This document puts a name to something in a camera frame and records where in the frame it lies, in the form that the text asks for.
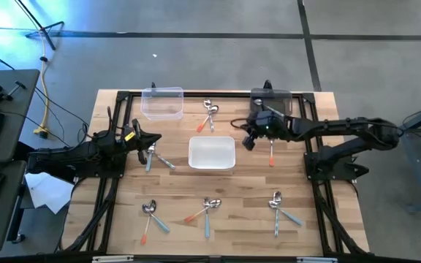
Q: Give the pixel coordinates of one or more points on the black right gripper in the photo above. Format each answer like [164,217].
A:
[265,126]

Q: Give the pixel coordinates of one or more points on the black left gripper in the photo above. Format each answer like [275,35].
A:
[130,140]

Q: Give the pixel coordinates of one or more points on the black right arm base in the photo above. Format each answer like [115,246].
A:
[327,172]

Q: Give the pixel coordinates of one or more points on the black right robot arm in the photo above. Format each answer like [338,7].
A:
[342,126]

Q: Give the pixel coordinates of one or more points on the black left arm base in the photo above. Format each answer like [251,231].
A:
[117,172]

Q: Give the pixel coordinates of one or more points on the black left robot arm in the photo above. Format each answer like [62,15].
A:
[86,151]

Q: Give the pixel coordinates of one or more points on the white plastic container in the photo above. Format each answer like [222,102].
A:
[212,153]

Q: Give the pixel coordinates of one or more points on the clear plastic container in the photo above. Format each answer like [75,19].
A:
[161,109]

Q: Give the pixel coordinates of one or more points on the smoky dark plastic container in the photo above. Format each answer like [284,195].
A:
[280,96]

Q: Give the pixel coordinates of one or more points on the white paper sheet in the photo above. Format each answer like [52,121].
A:
[46,190]

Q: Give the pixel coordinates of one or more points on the dark grey desk panel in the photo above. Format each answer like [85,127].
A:
[20,146]
[2,226]

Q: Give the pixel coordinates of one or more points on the black tripod stand legs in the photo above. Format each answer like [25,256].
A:
[41,27]

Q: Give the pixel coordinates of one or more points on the black aluminium table frame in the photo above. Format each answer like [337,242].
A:
[232,94]

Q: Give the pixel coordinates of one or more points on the silver table edge bracket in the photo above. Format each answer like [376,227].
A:
[112,259]
[316,260]

